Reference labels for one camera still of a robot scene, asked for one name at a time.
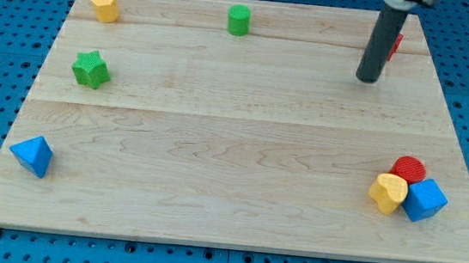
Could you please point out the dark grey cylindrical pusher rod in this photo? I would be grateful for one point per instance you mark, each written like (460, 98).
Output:
(384, 35)

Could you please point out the red star block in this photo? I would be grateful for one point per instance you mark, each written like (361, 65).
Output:
(395, 46)

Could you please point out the red circle block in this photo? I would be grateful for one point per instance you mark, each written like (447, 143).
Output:
(409, 168)

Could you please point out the green star block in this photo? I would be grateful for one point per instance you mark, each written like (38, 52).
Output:
(90, 69)

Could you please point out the yellow heart block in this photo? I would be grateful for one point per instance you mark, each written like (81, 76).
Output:
(388, 191)

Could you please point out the green cylinder block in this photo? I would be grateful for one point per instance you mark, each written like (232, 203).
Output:
(239, 17)

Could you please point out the blue cube block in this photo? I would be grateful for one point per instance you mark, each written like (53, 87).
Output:
(424, 199)

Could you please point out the wooden board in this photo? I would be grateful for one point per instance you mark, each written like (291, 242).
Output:
(264, 143)

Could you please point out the yellow hexagon block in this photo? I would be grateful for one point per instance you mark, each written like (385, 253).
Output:
(105, 10)

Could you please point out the blue triangle block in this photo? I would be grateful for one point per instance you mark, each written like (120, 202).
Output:
(35, 154)

